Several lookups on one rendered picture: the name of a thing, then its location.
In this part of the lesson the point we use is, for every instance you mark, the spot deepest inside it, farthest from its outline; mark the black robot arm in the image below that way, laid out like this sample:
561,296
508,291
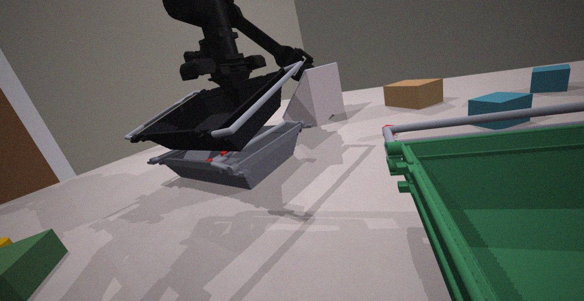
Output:
211,13

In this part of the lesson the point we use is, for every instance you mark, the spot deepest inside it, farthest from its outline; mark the yellow short cylinder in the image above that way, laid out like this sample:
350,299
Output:
5,241

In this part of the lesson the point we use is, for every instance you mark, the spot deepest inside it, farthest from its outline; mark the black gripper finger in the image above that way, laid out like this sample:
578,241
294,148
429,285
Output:
243,75
228,82

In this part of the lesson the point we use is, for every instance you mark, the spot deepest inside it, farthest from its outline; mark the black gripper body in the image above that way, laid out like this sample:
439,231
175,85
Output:
225,58

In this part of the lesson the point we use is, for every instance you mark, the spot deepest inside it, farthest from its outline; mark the brown box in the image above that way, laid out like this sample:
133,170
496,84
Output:
414,94

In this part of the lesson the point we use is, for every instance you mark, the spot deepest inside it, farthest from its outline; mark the teal block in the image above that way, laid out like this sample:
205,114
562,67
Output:
550,79
500,102

